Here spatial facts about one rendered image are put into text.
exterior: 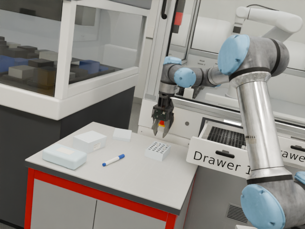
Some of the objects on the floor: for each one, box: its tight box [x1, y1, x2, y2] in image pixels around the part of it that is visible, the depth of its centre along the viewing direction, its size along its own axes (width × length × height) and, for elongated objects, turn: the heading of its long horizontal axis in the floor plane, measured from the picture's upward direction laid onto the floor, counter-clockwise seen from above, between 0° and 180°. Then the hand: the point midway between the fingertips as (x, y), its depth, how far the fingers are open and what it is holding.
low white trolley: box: [24, 122, 199, 229], centre depth 156 cm, size 58×62×76 cm
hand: (159, 133), depth 151 cm, fingers open, 3 cm apart
